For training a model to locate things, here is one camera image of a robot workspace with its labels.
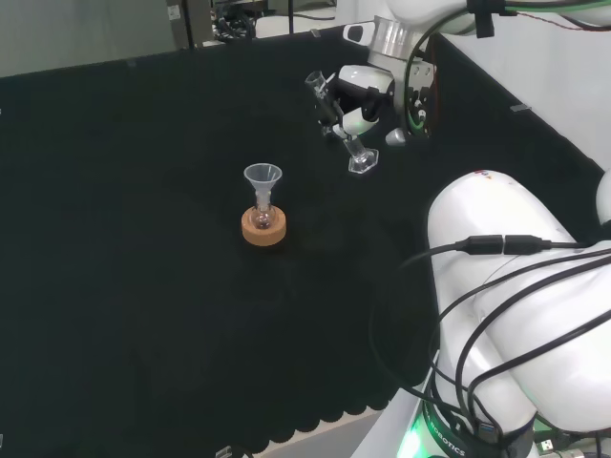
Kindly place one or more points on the clear graduated cylinder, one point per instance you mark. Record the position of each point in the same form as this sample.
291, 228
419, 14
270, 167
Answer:
362, 161

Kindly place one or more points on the grey cabinet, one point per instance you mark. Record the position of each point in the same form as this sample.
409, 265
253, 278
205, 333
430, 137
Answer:
188, 24

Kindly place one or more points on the clear plastic funnel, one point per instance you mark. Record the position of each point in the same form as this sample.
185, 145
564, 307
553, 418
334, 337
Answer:
263, 177

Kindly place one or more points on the silver usb plug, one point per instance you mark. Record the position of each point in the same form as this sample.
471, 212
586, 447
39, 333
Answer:
547, 445

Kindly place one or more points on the black bench cloth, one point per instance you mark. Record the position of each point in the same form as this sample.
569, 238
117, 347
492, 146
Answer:
143, 238

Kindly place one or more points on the small round-bottom glass flask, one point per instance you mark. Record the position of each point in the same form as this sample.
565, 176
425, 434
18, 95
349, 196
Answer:
263, 219

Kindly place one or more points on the grey tape strip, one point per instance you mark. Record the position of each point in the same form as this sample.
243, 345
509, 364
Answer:
520, 108

